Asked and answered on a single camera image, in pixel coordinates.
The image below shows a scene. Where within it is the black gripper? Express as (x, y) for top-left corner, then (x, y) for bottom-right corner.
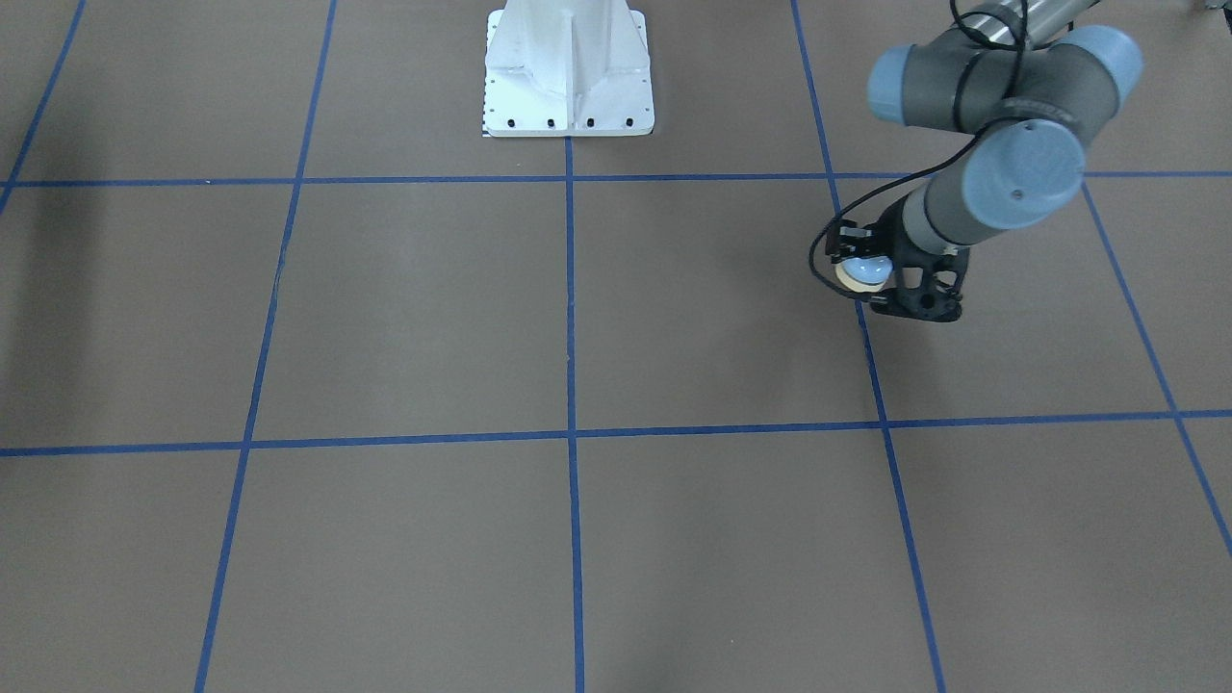
(834, 200), (930, 273)

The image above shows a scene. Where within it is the white camera pillar with base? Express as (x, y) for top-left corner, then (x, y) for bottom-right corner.
(480, 1), (655, 138)

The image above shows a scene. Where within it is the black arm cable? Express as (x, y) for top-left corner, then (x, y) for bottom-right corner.
(808, 0), (1031, 305)

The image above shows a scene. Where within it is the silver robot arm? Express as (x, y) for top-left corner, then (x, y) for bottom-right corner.
(817, 1), (1145, 286)

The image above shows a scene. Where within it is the blue white call bell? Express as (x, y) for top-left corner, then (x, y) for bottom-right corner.
(834, 256), (894, 293)

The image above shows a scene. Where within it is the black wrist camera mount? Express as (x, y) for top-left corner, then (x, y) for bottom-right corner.
(867, 243), (971, 323)

